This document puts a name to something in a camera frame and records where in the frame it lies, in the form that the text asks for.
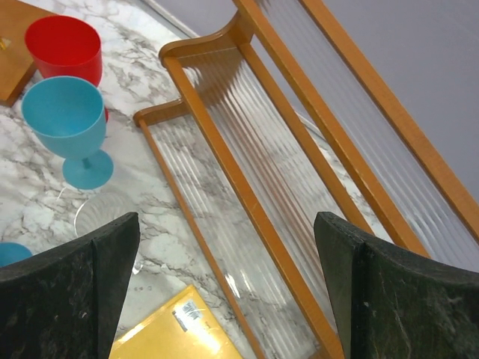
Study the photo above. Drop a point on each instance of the ribbed clear wine glass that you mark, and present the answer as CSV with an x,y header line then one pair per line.
x,y
98,207

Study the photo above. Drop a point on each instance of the blue plastic goblet front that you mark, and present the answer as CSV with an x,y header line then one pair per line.
x,y
11,252

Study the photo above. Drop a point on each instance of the blue plastic goblet near rack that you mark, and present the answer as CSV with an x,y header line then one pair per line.
x,y
67,114

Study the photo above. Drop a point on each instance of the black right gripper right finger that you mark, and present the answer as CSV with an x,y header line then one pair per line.
x,y
389,302

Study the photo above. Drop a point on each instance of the red plastic goblet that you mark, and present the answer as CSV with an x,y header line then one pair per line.
x,y
68,54

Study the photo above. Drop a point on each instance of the wine glass rack wooden base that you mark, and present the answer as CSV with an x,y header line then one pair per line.
x,y
17,65

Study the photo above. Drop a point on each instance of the yellow book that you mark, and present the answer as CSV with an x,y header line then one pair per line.
x,y
184,327

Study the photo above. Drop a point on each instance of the blue plastic goblet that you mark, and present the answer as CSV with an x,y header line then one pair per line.
x,y
11,252
67,114

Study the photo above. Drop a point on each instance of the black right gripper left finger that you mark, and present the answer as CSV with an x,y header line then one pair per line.
x,y
66,302

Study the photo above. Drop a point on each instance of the wooden shelf rack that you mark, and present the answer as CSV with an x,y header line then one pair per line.
x,y
281,116

